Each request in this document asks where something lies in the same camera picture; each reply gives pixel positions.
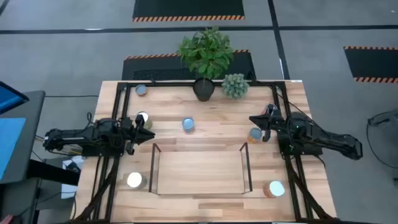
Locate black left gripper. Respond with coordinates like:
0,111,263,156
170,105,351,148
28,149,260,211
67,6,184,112
120,117,155,156

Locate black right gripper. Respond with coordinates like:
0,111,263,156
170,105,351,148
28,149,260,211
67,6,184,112
249,113,283,142

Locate yellow beans can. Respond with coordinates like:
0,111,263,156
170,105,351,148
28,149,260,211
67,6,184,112
248,127,263,144

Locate mixed fruit can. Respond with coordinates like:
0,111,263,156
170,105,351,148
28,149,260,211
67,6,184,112
124,171,148,190

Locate green pears can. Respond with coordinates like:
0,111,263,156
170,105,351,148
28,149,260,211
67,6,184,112
134,83,148,96

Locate teal and pink can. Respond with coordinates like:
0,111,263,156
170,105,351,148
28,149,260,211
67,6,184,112
182,117,196,133

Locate orange pineapple rings can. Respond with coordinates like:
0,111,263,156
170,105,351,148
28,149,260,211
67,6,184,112
262,180,286,198

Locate wooden shelf with black legs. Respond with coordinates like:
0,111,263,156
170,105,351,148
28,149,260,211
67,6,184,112
148,142,253,196

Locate succulent in white pot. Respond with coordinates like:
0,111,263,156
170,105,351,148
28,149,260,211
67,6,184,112
221,73,250,100

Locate black hazard-striped floor mat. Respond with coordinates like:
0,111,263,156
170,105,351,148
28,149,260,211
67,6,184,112
132,0,246,22
121,49,257,82
343,45,398,84

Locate white paper sheets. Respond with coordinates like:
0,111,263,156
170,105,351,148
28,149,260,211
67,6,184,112
61,155,85,200

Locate leafy plant in black pot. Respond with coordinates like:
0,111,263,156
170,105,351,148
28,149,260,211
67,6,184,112
176,25,234,103

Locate dark grey side desk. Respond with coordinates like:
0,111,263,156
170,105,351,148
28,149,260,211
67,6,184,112
0,90,81,224

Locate blue sheet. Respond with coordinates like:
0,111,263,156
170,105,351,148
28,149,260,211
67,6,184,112
0,117,27,181

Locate computer monitor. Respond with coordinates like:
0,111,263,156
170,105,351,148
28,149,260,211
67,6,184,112
0,80,30,115

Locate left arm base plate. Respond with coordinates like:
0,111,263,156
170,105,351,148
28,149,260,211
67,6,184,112
81,144,125,157

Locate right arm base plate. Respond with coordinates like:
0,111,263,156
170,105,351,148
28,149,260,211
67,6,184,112
278,141,324,157

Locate black sleeved cable bundle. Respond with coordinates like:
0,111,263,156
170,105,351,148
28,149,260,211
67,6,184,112
74,155,121,222
285,154,331,220

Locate thin black floor cable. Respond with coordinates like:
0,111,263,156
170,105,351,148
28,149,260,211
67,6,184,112
44,94,100,98

